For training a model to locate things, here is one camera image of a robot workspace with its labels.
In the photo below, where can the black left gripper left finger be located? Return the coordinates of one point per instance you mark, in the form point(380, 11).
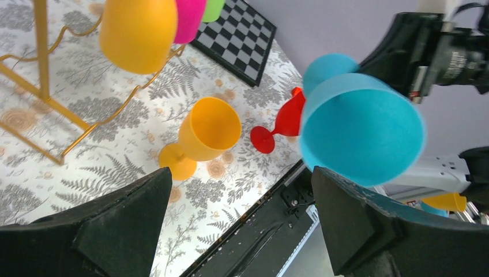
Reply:
point(113, 235)

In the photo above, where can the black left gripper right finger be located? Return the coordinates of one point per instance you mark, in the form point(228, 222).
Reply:
point(368, 234)

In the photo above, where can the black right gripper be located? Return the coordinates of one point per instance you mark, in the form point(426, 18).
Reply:
point(460, 58)

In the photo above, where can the blue plastic wine glass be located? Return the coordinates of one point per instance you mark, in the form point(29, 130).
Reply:
point(356, 125)

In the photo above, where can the yellow plastic wine glass front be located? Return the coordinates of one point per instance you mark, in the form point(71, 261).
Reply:
point(210, 128)

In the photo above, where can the yellow plastic wine glass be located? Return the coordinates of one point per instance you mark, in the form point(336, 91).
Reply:
point(136, 35)
point(210, 128)

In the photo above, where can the green plastic wine glass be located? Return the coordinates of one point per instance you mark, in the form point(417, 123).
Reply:
point(212, 10)

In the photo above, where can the gold wire wine glass rack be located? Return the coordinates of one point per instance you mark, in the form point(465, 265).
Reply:
point(119, 106)

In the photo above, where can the magenta plastic wine glass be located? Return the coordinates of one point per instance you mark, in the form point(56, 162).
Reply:
point(190, 14)

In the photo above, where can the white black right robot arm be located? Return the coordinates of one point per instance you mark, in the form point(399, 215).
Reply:
point(451, 182)

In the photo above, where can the red plastic wine glass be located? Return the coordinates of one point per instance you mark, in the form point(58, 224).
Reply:
point(287, 123)

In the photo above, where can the floral patterned table mat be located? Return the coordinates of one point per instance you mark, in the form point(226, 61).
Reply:
point(201, 208)

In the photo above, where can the black white checkerboard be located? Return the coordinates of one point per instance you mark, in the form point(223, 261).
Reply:
point(239, 40)

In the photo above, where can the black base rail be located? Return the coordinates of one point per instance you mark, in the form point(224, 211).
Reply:
point(267, 237)

